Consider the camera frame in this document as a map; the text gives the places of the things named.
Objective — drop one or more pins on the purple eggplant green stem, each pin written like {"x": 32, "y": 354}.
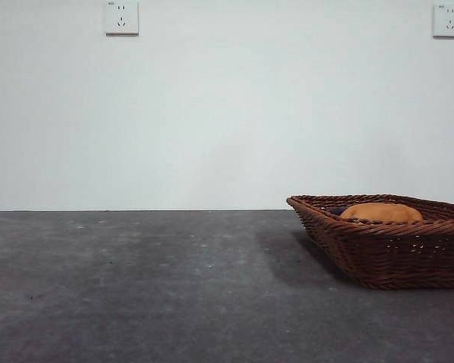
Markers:
{"x": 336, "y": 211}

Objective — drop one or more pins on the brown potato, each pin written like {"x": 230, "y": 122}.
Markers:
{"x": 382, "y": 212}

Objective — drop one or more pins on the white wall socket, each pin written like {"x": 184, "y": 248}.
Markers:
{"x": 122, "y": 19}
{"x": 448, "y": 20}

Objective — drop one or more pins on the brown wicker basket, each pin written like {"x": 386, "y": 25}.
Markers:
{"x": 401, "y": 257}

